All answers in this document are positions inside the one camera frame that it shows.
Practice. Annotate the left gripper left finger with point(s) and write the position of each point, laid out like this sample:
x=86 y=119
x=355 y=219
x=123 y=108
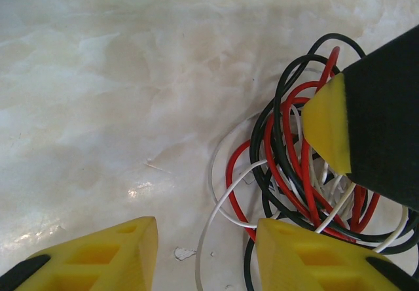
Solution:
x=98 y=261

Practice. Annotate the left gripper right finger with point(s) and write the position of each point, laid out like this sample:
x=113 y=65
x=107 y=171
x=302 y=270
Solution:
x=311 y=265

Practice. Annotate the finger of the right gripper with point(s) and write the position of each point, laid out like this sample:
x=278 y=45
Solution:
x=376 y=124

